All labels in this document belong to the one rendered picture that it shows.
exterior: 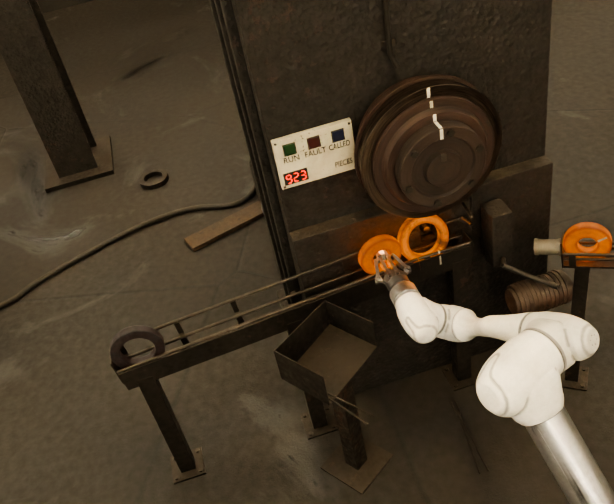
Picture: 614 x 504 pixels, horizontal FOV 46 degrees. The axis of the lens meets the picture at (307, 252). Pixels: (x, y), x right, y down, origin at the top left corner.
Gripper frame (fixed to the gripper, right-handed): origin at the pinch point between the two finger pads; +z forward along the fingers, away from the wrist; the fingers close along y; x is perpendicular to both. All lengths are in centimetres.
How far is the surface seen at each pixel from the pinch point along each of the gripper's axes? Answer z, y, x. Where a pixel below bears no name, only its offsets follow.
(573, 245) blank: -19, 62, -7
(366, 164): -1.1, -1.0, 37.9
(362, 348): -25.4, -16.9, -15.4
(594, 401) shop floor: -37, 67, -76
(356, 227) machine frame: 7.2, -5.1, 7.2
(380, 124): -1, 5, 50
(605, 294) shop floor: 12, 103, -79
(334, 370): -29.8, -28.2, -16.2
